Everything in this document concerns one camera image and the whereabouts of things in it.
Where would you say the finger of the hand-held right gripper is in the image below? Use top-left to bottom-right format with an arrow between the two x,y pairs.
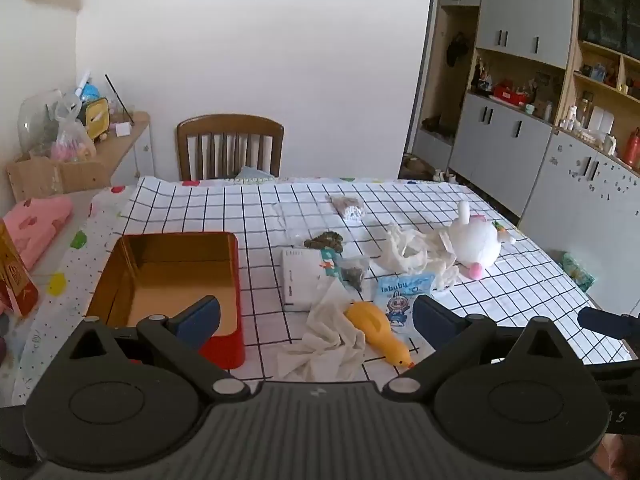
577,306 -> 640,341

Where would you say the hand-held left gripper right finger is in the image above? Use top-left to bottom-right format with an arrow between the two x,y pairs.
382,296 -> 576,401

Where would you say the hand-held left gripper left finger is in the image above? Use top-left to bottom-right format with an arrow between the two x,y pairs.
60,296 -> 251,403

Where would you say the blue cartoon packet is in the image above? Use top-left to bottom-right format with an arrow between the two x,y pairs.
375,272 -> 437,336

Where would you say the yellow rubber duck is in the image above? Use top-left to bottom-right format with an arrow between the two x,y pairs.
345,301 -> 416,371

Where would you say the white mesh cloth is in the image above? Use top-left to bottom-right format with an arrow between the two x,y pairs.
374,222 -> 460,291

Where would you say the red tin box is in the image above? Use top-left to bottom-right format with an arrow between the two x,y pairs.
86,231 -> 247,370

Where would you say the white plush rabbit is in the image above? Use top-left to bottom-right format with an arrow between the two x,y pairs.
440,201 -> 518,281

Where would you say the green tissue pack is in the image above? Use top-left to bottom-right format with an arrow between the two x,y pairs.
561,252 -> 596,292

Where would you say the white wipes pack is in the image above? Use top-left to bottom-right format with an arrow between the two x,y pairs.
281,246 -> 337,312

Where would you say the checkered tablecloth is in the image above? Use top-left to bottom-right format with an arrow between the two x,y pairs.
12,176 -> 633,406

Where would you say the small brown plush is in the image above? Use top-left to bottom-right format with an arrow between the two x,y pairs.
304,231 -> 346,253

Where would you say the clear bag of white beads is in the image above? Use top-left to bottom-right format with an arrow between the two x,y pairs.
330,195 -> 365,222

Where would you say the blue chair cushion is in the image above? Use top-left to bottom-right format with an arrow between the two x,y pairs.
234,166 -> 279,184

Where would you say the wooden chair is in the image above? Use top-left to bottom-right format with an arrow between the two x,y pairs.
176,114 -> 285,182

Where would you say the red bottle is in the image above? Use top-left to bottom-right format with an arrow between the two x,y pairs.
622,127 -> 640,169

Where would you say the wooden sideboard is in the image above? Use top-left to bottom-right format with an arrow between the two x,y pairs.
92,111 -> 155,188

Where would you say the red paper bag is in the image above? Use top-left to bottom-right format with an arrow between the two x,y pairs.
0,220 -> 40,317

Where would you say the pink cushion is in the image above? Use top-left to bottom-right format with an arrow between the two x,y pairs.
0,195 -> 75,272

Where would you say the grey wooden cabinet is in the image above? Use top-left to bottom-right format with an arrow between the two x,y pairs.
414,0 -> 640,283

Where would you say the cardboard box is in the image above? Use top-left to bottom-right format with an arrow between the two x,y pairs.
7,156 -> 112,202

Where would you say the clear plastic bag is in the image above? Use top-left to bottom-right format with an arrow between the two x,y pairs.
50,102 -> 98,162

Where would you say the thin black stick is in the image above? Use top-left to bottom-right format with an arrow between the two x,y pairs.
104,74 -> 135,126

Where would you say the dark hanging bag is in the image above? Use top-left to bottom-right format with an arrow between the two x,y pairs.
446,32 -> 470,67

